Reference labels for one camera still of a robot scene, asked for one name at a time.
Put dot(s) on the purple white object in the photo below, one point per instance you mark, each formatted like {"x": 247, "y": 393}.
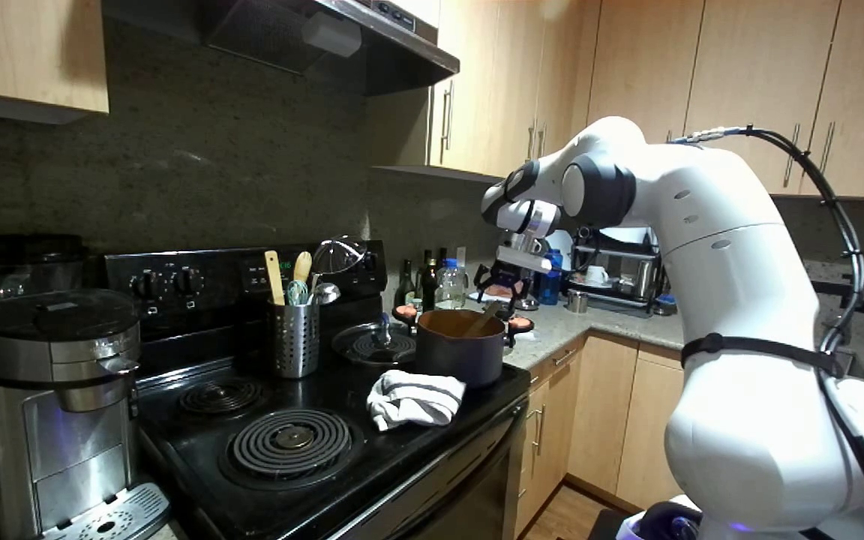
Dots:
{"x": 666, "y": 523}

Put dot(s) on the metal dish rack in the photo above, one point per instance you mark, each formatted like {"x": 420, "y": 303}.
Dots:
{"x": 615, "y": 278}

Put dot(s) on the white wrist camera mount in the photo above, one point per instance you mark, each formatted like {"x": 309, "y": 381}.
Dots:
{"x": 525, "y": 260}

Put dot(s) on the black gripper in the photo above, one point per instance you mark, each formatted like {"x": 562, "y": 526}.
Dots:
{"x": 501, "y": 286}

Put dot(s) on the white mug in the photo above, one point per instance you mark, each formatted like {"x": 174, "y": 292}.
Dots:
{"x": 598, "y": 278}

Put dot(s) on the flat wooden spatula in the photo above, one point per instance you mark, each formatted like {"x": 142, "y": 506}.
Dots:
{"x": 274, "y": 278}

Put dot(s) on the silver coffee maker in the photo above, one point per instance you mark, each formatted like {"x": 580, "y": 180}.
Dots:
{"x": 61, "y": 438}

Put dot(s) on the wooden base cabinets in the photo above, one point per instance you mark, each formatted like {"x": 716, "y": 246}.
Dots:
{"x": 600, "y": 420}

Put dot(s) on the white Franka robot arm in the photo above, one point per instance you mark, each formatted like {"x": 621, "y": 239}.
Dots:
{"x": 742, "y": 301}

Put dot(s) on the shiny metal kitchen utensil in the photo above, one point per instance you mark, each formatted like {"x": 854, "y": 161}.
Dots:
{"x": 336, "y": 257}

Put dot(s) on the wooden wall cabinets over sink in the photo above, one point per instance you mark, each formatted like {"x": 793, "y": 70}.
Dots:
{"x": 750, "y": 61}

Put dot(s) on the dark range hood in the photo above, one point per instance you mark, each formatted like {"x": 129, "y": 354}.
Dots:
{"x": 283, "y": 34}

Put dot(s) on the clear water bottle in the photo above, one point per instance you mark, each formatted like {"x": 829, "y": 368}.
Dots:
{"x": 450, "y": 290}

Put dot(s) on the wooden wall cabinet beside hood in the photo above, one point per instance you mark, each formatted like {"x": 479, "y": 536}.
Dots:
{"x": 511, "y": 70}

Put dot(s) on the blue jug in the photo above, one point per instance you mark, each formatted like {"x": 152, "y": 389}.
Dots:
{"x": 550, "y": 286}

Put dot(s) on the round wooden spoon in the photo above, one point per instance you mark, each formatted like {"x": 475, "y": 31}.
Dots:
{"x": 300, "y": 266}

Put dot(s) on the small metal cup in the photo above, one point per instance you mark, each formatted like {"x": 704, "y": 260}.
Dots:
{"x": 577, "y": 301}

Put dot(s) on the black pan with lid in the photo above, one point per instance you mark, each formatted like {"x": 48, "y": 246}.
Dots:
{"x": 372, "y": 347}

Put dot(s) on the teal silicone utensil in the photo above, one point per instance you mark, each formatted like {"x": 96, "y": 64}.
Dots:
{"x": 298, "y": 295}

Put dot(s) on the white grey dish cloth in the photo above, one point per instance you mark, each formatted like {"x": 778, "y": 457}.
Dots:
{"x": 412, "y": 400}

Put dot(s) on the wooden cabinet beside coffee maker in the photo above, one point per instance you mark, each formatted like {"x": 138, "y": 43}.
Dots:
{"x": 23, "y": 50}

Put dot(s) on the small blue box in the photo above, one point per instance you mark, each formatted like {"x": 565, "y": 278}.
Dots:
{"x": 665, "y": 303}

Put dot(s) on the white bowl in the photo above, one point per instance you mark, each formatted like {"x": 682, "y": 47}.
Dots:
{"x": 627, "y": 235}

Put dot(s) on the short dark glass bottle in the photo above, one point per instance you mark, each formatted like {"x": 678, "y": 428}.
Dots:
{"x": 409, "y": 290}

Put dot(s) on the tall dark glass bottle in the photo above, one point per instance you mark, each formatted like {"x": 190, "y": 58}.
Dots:
{"x": 431, "y": 284}

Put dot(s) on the black electric stove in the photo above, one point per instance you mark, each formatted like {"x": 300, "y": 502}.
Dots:
{"x": 353, "y": 468}

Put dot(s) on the metal utensil holder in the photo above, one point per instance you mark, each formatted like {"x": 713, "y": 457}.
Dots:
{"x": 298, "y": 347}

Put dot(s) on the black countertop appliance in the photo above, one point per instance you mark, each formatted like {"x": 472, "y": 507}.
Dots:
{"x": 32, "y": 260}

